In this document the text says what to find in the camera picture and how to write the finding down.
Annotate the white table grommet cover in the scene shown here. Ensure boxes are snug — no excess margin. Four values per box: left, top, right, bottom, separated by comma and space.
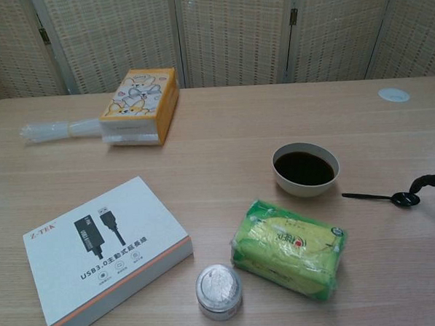
377, 86, 411, 104

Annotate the small round silver tin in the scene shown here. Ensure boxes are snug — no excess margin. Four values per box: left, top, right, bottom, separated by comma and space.
194, 263, 246, 322

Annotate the orange corgi tissue pack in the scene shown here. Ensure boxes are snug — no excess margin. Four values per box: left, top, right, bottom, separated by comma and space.
96, 66, 184, 151

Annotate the woven folding screen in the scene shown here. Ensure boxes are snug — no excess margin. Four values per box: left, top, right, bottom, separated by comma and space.
0, 0, 435, 101

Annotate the white bowl dark liquid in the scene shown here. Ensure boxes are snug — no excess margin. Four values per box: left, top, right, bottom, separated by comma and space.
270, 140, 342, 200

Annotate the green tissue pack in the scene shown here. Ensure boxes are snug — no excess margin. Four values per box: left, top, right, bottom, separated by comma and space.
227, 193, 352, 305

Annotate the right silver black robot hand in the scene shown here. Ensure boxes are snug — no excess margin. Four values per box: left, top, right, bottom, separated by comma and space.
407, 169, 435, 198

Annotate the clear plastic straw bundle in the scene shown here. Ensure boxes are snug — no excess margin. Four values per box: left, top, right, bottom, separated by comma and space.
20, 117, 103, 146

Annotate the white USB cable box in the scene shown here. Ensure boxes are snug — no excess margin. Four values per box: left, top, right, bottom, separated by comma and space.
20, 174, 197, 326

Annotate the black plastic spoon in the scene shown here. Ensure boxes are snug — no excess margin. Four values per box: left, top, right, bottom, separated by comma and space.
342, 189, 421, 213

